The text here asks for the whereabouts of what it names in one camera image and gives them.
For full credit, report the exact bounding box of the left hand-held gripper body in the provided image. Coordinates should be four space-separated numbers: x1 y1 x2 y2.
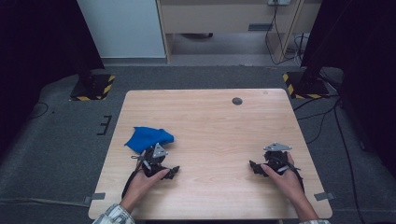
132 142 169 178

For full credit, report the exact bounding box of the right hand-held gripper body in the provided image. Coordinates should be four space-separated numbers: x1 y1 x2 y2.
263 142 293 175

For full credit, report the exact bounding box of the blue cloth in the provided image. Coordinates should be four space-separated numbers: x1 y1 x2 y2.
124 126 176 155

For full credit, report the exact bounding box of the person's right hand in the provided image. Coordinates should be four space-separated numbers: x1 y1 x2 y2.
261 151 306 203

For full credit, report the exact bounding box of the person's left hand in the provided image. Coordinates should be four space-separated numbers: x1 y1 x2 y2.
123 167 171 205

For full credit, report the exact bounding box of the grey tape piece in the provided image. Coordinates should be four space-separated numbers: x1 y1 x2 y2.
83 192 106 205
313 191 336 202

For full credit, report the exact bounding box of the black stand with striped base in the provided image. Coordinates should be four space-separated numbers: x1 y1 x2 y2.
282 62 331 100
69 55 116 102

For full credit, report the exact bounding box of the black curtain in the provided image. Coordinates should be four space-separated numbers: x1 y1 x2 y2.
0 0 106 157
300 0 396 171

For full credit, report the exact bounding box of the light wooden desk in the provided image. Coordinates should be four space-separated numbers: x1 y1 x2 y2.
155 0 323 64

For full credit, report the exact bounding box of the right hand-held gripper black cable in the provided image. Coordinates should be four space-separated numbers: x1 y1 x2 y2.
279 155 305 193

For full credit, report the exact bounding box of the hand-held gripper black cable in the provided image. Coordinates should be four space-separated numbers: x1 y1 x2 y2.
279 155 305 193
121 155 145 199

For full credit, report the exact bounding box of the left hand-held gripper black cable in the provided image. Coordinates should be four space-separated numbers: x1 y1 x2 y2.
121 155 145 199

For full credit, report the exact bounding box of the black floor cable bundle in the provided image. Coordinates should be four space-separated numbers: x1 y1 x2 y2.
292 92 342 146

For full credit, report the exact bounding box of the long black floor cable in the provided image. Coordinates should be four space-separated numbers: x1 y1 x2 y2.
332 105 360 224

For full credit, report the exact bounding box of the black power cable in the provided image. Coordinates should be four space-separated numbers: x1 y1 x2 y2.
264 0 305 66

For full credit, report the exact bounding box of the grey floor cable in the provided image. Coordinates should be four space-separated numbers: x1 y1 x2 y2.
0 197 92 209

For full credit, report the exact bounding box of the thin black floor cable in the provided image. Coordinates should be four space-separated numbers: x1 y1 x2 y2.
29 102 50 120

